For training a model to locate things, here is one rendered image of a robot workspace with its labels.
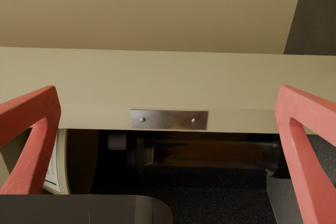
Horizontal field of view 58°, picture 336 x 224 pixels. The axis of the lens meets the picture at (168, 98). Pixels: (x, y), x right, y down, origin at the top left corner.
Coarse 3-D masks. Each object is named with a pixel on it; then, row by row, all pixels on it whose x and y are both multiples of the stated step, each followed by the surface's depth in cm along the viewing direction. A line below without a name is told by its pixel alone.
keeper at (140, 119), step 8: (136, 112) 28; (144, 112) 28; (152, 112) 28; (160, 112) 28; (168, 112) 28; (176, 112) 28; (184, 112) 28; (192, 112) 28; (200, 112) 28; (136, 120) 28; (144, 120) 28; (152, 120) 28; (160, 120) 28; (168, 120) 28; (176, 120) 28; (184, 120) 28; (192, 120) 28; (200, 120) 28; (152, 128) 29; (160, 128) 29; (168, 128) 29; (176, 128) 29; (184, 128) 29; (192, 128) 29; (200, 128) 29
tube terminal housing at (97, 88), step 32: (0, 64) 33; (32, 64) 33; (64, 64) 33; (96, 64) 33; (128, 64) 33; (160, 64) 34; (192, 64) 34; (224, 64) 34; (256, 64) 34; (288, 64) 34; (320, 64) 34; (0, 96) 28; (64, 96) 28; (96, 96) 28; (128, 96) 28; (160, 96) 29; (192, 96) 29; (224, 96) 29; (256, 96) 29; (320, 96) 29; (96, 128) 29; (128, 128) 29; (224, 128) 29; (256, 128) 29; (0, 160) 32
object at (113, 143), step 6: (108, 132) 45; (114, 132) 44; (120, 132) 44; (126, 132) 42; (132, 132) 41; (108, 138) 44; (114, 138) 44; (120, 138) 44; (126, 138) 41; (132, 138) 41; (108, 144) 44; (114, 144) 44; (120, 144) 44; (126, 144) 41; (132, 144) 41; (126, 150) 41; (132, 150) 41; (126, 156) 42; (132, 156) 41; (132, 162) 41; (132, 168) 43
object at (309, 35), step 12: (300, 0) 60; (312, 0) 55; (324, 0) 51; (300, 12) 60; (312, 12) 55; (324, 12) 51; (300, 24) 60; (312, 24) 55; (324, 24) 51; (288, 36) 66; (300, 36) 60; (312, 36) 55; (324, 36) 51; (288, 48) 65; (300, 48) 60; (312, 48) 55; (324, 48) 51
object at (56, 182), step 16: (64, 128) 35; (64, 144) 35; (80, 144) 50; (96, 144) 51; (64, 160) 35; (80, 160) 49; (96, 160) 51; (48, 176) 36; (64, 176) 35; (80, 176) 48; (64, 192) 37; (80, 192) 45
